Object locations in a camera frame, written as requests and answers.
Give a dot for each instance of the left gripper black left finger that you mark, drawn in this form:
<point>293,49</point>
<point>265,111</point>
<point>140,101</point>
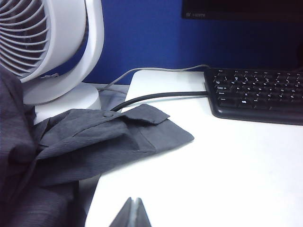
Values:
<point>125,217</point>

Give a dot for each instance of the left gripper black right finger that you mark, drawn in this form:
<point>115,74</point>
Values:
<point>143,220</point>

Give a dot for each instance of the dark grey cloth shirt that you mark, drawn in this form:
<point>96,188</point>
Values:
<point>94,142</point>

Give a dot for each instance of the black computer keyboard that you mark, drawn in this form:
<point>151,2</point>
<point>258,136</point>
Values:
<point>248,94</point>

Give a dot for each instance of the white desk fan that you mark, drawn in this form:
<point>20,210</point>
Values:
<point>71,47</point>

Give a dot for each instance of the black computer monitor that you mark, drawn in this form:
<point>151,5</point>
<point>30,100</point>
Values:
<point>236,9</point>

